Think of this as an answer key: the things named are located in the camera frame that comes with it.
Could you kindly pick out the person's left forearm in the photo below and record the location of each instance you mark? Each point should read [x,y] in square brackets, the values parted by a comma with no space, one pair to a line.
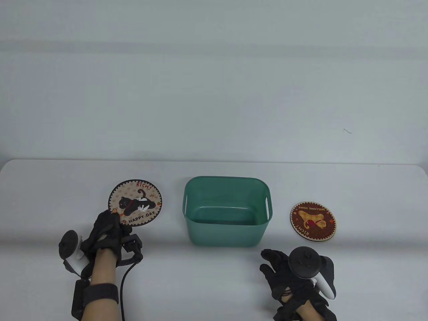
[102,271]

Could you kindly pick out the beige cat coaster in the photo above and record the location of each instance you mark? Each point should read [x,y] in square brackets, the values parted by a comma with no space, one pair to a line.
[152,214]

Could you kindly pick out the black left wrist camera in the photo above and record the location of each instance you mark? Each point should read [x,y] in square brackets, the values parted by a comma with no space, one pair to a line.
[132,242]

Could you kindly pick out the black left wrist box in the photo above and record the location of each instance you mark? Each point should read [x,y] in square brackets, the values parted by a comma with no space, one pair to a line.
[79,297]

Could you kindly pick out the person's right hand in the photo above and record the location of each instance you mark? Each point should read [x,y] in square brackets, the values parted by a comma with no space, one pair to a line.
[277,277]

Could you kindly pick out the brown dog coaster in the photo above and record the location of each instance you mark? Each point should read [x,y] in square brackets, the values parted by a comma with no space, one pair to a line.
[329,222]

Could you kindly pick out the black white left hand controller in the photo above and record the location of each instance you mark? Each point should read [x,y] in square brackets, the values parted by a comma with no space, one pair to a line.
[68,244]

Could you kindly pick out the black white hand controller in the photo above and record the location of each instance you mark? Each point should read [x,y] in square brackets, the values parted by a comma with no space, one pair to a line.
[302,262]
[68,244]

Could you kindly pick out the black white right hand controller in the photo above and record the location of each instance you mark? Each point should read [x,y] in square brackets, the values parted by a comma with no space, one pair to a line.
[302,262]

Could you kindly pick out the green plastic bin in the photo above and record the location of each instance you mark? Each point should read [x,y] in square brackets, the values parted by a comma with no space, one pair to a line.
[227,235]

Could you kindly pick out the person's left hand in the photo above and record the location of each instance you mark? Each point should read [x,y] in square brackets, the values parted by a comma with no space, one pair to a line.
[103,230]

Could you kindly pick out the person's right forearm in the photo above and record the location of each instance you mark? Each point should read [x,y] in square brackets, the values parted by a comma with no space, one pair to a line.
[306,315]

